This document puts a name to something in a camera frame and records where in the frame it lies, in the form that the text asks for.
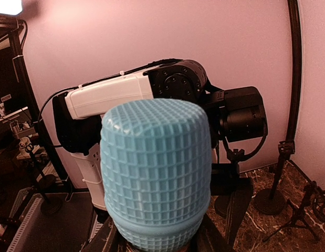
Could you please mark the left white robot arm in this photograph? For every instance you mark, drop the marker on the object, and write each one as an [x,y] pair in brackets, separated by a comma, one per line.
[233,115]

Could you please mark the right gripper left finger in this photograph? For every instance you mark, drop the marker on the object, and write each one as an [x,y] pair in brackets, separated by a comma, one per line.
[106,239]

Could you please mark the white slotted cable duct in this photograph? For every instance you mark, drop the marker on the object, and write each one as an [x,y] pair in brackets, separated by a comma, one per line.
[25,227]

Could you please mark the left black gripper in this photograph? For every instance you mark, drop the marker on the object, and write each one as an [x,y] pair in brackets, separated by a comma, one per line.
[225,180]

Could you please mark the black tripod shock-mount stand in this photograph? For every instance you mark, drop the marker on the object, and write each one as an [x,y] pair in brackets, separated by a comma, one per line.
[315,197]

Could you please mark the black round-base mic stand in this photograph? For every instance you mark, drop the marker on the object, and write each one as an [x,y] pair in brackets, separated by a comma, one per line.
[52,204]
[270,201]

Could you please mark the light blue microphone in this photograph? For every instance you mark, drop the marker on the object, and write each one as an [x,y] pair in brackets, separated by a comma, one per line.
[156,162]

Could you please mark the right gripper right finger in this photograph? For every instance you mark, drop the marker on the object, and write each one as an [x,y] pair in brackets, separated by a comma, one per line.
[208,238]

